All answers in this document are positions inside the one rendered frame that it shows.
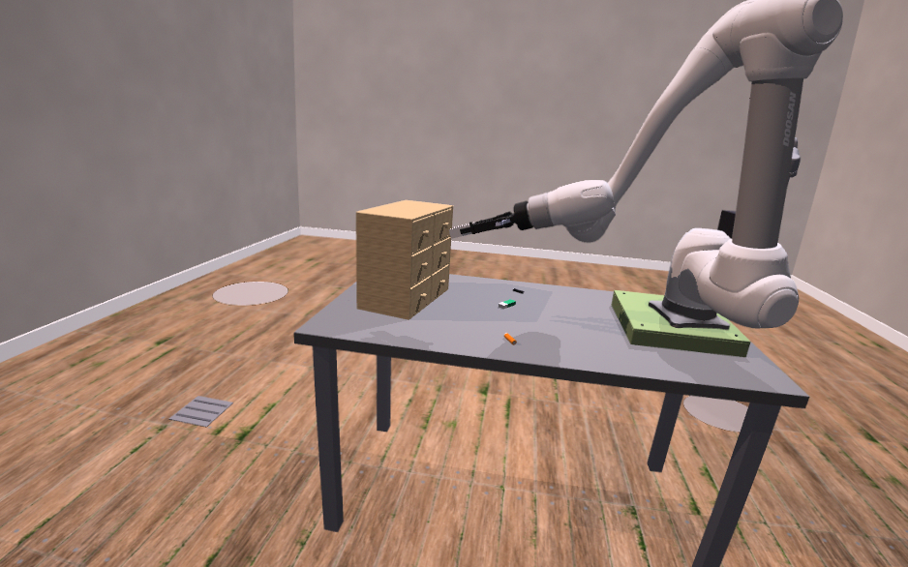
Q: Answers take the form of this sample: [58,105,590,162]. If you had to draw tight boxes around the brown wooden drawer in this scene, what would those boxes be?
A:
[411,246,433,285]
[433,237,451,272]
[434,209,452,243]
[431,264,449,301]
[410,276,432,316]
[412,215,434,253]

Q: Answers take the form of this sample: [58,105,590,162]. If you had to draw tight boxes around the small wooden chest of drawers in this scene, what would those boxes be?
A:
[356,200,453,320]

